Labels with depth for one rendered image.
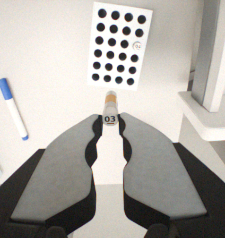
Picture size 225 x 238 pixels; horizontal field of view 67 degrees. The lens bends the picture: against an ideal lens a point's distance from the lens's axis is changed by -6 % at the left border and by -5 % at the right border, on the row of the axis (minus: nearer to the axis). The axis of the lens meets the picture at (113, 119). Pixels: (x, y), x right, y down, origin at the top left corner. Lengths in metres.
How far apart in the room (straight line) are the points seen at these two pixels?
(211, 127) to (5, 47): 0.34
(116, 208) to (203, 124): 1.80
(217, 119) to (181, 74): 0.15
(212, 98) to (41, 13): 0.28
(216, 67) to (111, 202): 1.76
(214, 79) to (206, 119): 0.05
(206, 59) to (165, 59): 0.11
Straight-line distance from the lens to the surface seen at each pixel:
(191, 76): 1.22
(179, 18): 0.34
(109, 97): 0.15
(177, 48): 0.35
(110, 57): 0.31
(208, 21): 0.25
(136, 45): 0.28
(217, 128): 0.22
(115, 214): 2.08
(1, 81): 0.38
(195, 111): 0.24
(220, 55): 0.23
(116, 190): 1.74
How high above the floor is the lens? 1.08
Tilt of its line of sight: 60 degrees down
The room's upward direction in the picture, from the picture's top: 179 degrees clockwise
